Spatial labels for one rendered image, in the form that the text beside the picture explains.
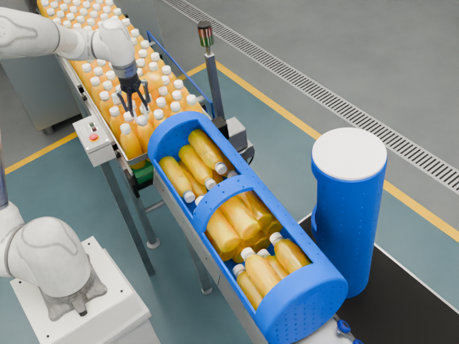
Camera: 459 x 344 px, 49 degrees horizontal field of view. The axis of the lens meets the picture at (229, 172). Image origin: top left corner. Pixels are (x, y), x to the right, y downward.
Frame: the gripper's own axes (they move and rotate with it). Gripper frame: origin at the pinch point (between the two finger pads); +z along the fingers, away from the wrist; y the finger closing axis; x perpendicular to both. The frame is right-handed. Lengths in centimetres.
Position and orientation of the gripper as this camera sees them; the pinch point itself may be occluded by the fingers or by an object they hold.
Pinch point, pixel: (139, 113)
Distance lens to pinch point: 210.2
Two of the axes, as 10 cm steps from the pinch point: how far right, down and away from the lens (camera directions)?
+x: -4.8, -6.0, 6.4
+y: 8.7, -4.2, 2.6
